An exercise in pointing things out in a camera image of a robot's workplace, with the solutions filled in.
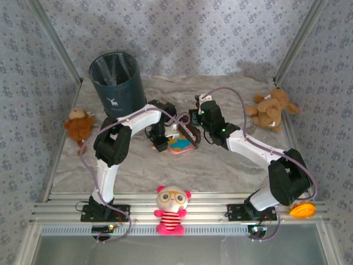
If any cartoon face hand brush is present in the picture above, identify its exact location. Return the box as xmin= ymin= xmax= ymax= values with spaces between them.
xmin=178 ymin=123 xmax=202 ymax=150

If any pink dustpan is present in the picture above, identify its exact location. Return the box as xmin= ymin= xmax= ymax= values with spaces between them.
xmin=151 ymin=131 xmax=197 ymax=155

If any tan teddy bear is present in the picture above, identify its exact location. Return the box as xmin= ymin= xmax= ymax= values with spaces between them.
xmin=244 ymin=87 xmax=300 ymax=133

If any dark blue trash bin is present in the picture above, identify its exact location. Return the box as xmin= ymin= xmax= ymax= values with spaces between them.
xmin=88 ymin=52 xmax=147 ymax=121

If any pink white plush doll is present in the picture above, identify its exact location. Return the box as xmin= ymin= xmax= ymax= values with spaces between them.
xmin=153 ymin=185 xmax=192 ymax=236

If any brown plush monkey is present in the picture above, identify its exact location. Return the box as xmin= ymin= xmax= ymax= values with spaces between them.
xmin=63 ymin=107 xmax=97 ymax=155

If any small circuit board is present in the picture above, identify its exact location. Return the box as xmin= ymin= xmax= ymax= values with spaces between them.
xmin=247 ymin=225 xmax=269 ymax=236
xmin=92 ymin=224 xmax=115 ymax=233

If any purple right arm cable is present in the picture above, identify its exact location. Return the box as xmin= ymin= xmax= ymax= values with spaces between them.
xmin=205 ymin=87 xmax=318 ymax=243

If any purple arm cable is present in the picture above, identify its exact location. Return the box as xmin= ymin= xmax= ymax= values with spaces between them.
xmin=205 ymin=87 xmax=318 ymax=243
xmin=81 ymin=109 xmax=191 ymax=244

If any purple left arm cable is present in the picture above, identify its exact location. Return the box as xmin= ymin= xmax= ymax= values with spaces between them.
xmin=81 ymin=109 xmax=191 ymax=244

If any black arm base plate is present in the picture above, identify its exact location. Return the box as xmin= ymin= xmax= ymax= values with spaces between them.
xmin=226 ymin=203 xmax=277 ymax=221
xmin=80 ymin=203 xmax=131 ymax=222

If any aluminium side rail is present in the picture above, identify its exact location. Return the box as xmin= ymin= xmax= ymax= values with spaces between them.
xmin=41 ymin=78 xmax=84 ymax=195
xmin=278 ymin=82 xmax=315 ymax=195

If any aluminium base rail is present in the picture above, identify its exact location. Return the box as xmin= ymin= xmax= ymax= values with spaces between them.
xmin=30 ymin=191 xmax=331 ymax=225

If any grey slotted cable duct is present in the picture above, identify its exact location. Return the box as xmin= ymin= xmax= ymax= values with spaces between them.
xmin=40 ymin=225 xmax=253 ymax=237

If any aluminium frame post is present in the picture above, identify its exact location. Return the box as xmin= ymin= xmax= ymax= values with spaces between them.
xmin=275 ymin=0 xmax=329 ymax=81
xmin=27 ymin=0 xmax=83 ymax=83

